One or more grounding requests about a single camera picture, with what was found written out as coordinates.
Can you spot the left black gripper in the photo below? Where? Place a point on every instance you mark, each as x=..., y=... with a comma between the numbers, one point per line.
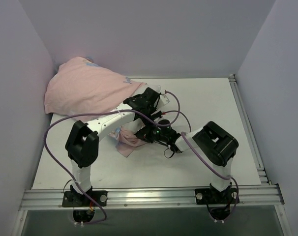
x=151, y=96

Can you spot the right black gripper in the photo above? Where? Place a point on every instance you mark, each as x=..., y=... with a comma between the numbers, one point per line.
x=142, y=133

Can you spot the white pillow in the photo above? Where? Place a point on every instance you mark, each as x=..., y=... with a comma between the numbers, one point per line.
x=151, y=88

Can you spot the pink blue pillowcase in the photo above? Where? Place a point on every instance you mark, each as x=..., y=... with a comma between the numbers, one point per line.
x=83, y=87

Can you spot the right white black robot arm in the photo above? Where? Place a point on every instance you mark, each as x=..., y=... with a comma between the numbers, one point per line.
x=214, y=146

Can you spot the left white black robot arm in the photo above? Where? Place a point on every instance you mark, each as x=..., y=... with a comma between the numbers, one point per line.
x=82, y=144

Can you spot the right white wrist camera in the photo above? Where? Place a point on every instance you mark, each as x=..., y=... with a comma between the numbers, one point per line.
x=162, y=114

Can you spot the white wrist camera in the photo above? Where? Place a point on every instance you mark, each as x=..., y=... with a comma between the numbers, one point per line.
x=162, y=114
x=162, y=101

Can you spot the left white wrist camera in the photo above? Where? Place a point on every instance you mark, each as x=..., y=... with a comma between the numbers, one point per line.
x=162, y=101

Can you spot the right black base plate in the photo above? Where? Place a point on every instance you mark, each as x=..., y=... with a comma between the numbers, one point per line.
x=212, y=196

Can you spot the aluminium right side rail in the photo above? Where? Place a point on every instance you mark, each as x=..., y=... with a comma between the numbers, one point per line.
x=249, y=132

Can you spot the aluminium rail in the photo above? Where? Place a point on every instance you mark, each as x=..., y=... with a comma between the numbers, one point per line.
x=155, y=212
x=249, y=132

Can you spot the aluminium front rail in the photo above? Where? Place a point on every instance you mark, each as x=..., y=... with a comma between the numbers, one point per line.
x=155, y=212

